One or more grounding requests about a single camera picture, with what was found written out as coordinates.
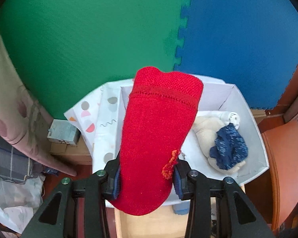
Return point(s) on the beige cloth bundle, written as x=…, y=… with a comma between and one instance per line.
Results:
x=206, y=133

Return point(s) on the small grey box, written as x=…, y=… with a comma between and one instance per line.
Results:
x=62, y=131

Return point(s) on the red knitted sock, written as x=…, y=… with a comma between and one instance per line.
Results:
x=154, y=129

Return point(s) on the grey plaid blanket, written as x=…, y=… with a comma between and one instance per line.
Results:
x=7, y=158

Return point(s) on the navy blue speckled sock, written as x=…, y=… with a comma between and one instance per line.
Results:
x=228, y=146

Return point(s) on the white patterned sock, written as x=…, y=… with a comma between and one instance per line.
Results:
x=232, y=117

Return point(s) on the blue foam mat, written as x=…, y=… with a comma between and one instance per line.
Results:
x=238, y=29

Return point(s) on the brown cardboard box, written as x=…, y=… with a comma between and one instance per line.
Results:
x=72, y=153

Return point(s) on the brown leather chair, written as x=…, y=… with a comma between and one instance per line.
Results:
x=285, y=153

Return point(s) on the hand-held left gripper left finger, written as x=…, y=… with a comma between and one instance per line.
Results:
x=115, y=186

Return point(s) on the green foam mat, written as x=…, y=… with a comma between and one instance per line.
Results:
x=89, y=29

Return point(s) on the blue folded underwear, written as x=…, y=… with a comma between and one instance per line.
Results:
x=181, y=208

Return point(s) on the white cardboard box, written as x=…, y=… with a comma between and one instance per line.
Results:
x=248, y=138

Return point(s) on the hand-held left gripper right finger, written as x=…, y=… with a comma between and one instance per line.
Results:
x=177, y=183

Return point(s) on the pale printed cloth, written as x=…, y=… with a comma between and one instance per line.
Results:
x=15, y=191

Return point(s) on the pink floral bedding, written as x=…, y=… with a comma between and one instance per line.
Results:
x=15, y=104

